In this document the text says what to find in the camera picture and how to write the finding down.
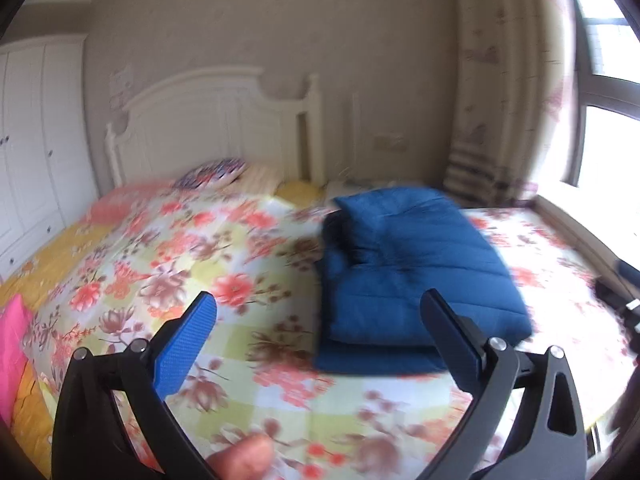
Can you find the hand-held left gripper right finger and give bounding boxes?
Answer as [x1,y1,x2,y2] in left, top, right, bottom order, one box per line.
[421,289,587,480]

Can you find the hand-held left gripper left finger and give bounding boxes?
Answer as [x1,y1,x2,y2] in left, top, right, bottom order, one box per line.
[51,291,218,480]

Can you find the blue quilted jacket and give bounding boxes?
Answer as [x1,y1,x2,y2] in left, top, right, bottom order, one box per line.
[314,187,533,375]

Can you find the person's left hand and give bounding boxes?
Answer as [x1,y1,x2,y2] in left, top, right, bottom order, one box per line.
[207,434,275,480]

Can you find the window sill ledge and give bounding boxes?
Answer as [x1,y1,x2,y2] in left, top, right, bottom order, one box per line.
[530,182,640,282]

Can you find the pink blanket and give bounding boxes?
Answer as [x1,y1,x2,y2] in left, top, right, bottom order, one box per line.
[90,182,177,212]

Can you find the pink cloth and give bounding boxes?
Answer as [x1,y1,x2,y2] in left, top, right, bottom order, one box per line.
[0,294,34,426]

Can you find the white nightstand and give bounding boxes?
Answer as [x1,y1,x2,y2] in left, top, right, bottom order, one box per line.
[325,176,432,197]

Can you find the patterned pillow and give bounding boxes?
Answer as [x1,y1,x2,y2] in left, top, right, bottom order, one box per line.
[174,158,247,190]

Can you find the window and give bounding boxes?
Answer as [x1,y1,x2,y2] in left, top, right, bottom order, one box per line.
[565,0,640,192]

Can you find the cream pillow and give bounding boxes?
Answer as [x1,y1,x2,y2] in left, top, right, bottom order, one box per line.
[240,164,284,194]

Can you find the yellow blanket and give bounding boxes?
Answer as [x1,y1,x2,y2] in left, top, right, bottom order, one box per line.
[276,179,327,201]

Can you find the white bed headboard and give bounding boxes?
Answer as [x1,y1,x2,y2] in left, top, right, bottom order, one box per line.
[105,66,321,191]

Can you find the white wardrobe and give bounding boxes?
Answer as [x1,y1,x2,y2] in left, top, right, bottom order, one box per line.
[0,32,99,282]

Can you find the printed curtain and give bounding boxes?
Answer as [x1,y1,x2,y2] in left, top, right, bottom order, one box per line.
[445,0,587,207]

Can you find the paper wall notice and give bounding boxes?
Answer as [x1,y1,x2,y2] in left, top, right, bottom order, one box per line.
[111,65,134,96]

